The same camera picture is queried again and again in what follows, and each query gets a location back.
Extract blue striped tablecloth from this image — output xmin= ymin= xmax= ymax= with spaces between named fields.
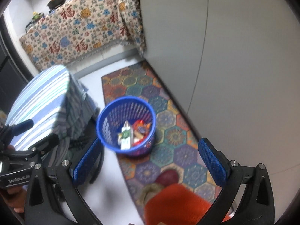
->
xmin=6 ymin=65 xmax=98 ymax=150

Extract black clay pot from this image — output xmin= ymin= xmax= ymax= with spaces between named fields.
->
xmin=47 ymin=0 xmax=66 ymax=11

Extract orange red trousers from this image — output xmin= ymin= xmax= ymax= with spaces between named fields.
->
xmin=143 ymin=183 xmax=233 ymax=225

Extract person's left hand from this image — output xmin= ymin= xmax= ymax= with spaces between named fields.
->
xmin=3 ymin=186 xmax=27 ymax=213

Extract red snack wrapper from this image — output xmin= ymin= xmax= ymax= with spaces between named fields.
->
xmin=132 ymin=120 xmax=151 ymax=147

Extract green white milk carton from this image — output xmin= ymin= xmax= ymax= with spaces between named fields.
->
xmin=118 ymin=121 xmax=134 ymax=150

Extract colourful hexagon floor mat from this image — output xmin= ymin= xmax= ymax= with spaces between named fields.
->
xmin=102 ymin=61 xmax=221 ymax=220

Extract floral patterned cloth cover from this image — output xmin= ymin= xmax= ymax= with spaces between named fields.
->
xmin=19 ymin=0 xmax=146 ymax=71

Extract blue plastic trash basket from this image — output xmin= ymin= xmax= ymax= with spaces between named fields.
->
xmin=96 ymin=96 xmax=156 ymax=157

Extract dark red slipper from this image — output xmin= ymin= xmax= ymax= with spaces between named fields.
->
xmin=155 ymin=169 xmax=179 ymax=187

